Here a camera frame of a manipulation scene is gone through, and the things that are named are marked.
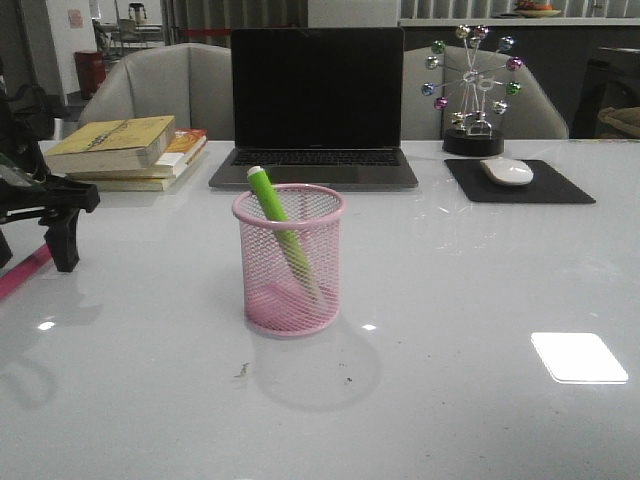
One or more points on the black mouse pad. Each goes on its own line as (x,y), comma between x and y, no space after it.
(548,186)

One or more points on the fruit bowl on shelf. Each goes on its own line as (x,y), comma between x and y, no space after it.
(535,9)

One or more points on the grey armchair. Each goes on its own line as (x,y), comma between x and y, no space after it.
(516,105)
(190,81)

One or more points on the grey armchair left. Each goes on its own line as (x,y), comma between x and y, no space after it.
(190,81)

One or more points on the yellow top book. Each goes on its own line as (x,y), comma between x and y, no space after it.
(114,145)

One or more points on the ferris wheel desk ornament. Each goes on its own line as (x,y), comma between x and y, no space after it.
(474,92)

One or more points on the green pen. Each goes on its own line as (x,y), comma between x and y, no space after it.
(272,210)

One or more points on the white computer mouse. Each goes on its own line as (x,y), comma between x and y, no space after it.
(507,172)

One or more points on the grey armchair right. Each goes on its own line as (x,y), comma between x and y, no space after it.
(516,105)

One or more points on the cream bottom book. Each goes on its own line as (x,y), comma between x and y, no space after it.
(138,184)

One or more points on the red trash bin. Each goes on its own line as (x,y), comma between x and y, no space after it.
(90,70)

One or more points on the grey laptop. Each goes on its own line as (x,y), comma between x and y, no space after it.
(319,106)

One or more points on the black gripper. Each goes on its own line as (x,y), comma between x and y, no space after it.
(29,190)

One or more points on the orange middle book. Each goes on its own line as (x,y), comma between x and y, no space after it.
(182,151)

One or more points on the pink mesh pen holder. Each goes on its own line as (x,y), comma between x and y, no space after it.
(275,302)

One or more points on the pink pen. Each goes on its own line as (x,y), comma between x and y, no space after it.
(14,278)

